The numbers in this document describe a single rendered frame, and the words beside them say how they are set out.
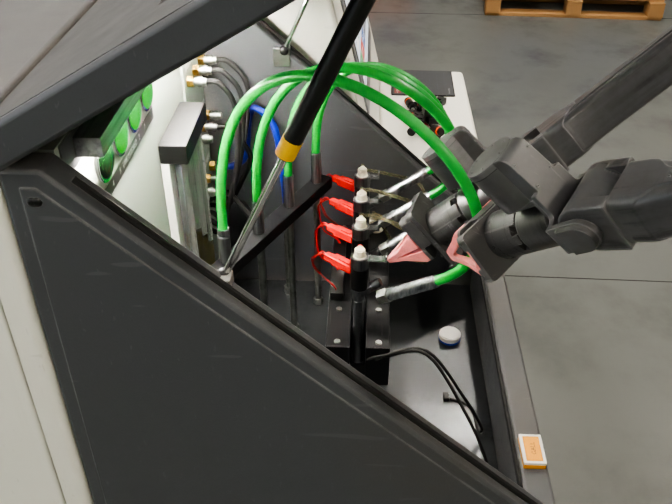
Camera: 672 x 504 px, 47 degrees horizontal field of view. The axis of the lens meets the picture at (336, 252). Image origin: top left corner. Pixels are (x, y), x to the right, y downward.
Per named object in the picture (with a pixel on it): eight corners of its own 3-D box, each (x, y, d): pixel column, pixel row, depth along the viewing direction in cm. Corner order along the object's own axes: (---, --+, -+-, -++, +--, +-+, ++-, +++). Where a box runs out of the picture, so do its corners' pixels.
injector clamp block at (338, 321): (386, 416, 126) (390, 347, 117) (325, 414, 127) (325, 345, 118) (384, 288, 154) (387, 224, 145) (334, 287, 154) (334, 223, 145)
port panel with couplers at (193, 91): (218, 224, 133) (199, 50, 115) (198, 223, 133) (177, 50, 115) (230, 185, 144) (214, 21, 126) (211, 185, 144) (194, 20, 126)
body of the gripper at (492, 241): (452, 240, 88) (490, 227, 81) (505, 190, 92) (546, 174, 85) (484, 285, 88) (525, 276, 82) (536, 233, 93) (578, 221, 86)
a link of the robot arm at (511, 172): (605, 250, 72) (643, 184, 75) (521, 166, 69) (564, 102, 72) (525, 267, 82) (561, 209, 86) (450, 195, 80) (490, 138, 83)
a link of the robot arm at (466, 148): (554, 174, 97) (544, 159, 105) (498, 103, 95) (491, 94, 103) (478, 232, 100) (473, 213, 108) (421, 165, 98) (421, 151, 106)
